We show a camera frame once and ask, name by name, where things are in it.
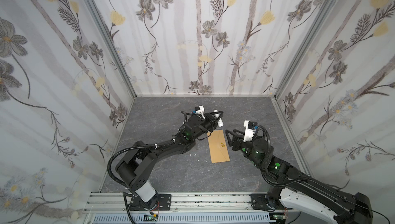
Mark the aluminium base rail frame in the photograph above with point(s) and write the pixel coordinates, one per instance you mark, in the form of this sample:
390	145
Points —
110	208

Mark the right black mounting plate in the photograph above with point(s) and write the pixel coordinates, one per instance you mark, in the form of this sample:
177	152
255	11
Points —
265	202

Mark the brown kraft envelope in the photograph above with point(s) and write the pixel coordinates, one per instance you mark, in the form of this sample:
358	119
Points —
218	147

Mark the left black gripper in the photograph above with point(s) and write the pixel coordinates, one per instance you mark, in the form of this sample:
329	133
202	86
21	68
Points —
210	121

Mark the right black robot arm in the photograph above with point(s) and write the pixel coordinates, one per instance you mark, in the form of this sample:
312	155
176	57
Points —
290	188

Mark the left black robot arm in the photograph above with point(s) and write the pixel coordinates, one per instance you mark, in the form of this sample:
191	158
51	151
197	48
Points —
132	167

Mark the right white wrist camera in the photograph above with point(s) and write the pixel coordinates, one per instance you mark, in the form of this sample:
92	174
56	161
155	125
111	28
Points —
250	129

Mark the white glue stick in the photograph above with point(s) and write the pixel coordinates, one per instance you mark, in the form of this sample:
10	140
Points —
220	122

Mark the black mounting plate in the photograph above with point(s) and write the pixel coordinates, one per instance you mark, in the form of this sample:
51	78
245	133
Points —
161	202
265	202

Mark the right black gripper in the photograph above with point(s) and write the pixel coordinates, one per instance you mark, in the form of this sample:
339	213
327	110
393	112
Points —
236	140

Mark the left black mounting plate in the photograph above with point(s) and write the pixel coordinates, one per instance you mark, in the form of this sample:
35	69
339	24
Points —
161	202

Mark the white perforated cable duct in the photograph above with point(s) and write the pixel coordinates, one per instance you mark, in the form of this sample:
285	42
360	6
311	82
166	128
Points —
204	218

